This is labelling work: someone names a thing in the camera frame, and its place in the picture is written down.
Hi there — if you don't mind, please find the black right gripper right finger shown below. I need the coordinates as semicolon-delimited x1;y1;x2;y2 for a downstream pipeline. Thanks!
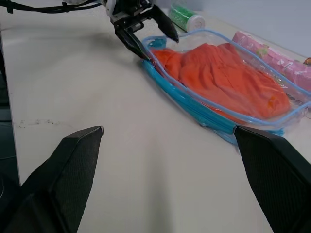
232;126;311;233

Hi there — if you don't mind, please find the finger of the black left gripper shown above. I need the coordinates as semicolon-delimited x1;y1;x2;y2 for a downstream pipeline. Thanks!
150;5;180;44
114;23;152;61

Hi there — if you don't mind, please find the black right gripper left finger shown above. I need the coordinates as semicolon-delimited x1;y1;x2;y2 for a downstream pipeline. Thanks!
0;125;105;233

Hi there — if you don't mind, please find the clear pouch with blue trim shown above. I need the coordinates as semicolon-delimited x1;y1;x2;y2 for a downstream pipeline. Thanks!
140;29;311;146

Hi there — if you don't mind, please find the orange cloth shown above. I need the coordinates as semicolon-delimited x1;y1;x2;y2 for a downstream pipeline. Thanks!
152;42;292;120

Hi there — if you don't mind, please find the green glitter tube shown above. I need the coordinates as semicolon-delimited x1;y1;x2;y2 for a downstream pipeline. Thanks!
168;3;206;33

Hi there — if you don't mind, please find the pink patterned package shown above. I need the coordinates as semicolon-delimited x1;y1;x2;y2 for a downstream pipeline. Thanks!
230;31;311;102

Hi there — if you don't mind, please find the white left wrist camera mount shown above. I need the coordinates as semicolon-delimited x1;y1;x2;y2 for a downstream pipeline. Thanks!
102;0;118;18

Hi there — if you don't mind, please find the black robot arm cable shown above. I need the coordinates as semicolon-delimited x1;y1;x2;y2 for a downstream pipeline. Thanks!
0;0;105;15

